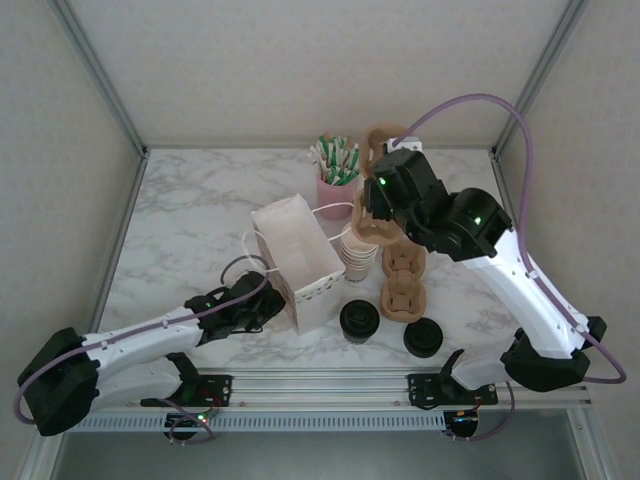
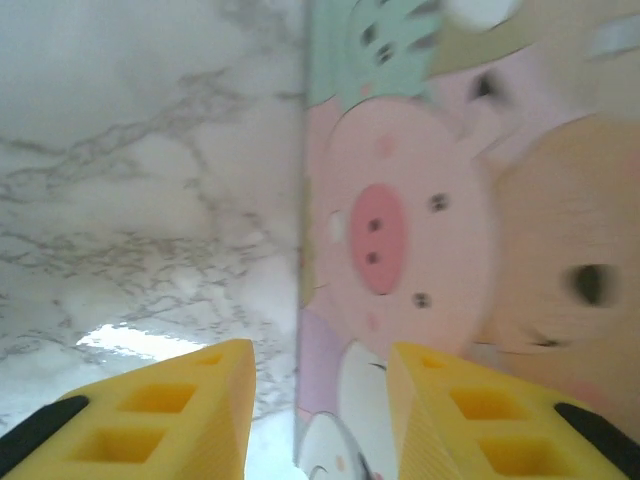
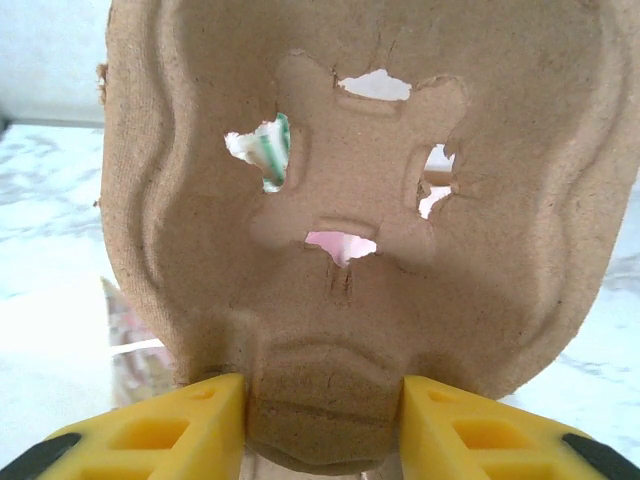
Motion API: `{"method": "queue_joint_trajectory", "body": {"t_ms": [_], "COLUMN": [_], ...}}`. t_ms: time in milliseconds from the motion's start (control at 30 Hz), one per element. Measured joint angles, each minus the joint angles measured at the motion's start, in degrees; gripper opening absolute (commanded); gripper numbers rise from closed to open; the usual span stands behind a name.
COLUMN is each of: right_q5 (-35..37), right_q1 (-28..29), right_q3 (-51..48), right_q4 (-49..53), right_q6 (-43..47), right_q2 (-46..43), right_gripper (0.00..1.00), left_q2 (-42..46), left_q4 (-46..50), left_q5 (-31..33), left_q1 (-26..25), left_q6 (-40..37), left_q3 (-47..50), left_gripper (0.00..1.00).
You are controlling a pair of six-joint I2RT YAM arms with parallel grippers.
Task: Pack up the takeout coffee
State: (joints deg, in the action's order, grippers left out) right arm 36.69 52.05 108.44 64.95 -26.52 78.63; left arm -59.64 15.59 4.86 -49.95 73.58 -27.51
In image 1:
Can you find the coffee cup with black lid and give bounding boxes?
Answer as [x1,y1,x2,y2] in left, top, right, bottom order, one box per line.
[402,318,445,359]
[338,298,380,346]

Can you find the stack of paper cups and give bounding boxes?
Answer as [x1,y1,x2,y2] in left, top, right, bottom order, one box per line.
[339,224,380,289]

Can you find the small electronics board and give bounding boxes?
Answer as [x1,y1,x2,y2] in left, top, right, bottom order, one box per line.
[447,409,480,429]
[166,412,207,432]

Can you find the white paper carry bag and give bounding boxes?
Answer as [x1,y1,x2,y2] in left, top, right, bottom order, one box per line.
[242,193,354,334]

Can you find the grey slotted cable duct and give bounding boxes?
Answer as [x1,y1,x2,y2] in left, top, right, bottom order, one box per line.
[119,412,447,432]

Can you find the pink cylindrical holder cup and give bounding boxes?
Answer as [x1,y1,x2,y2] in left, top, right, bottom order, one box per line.
[316,177,359,220]

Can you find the aluminium front mounting rail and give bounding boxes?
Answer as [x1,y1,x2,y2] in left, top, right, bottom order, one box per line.
[49,367,594,412]

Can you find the aluminium frame post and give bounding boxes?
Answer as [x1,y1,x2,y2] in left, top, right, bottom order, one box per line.
[491,0,594,160]
[52,0,150,160]
[567,404,609,480]

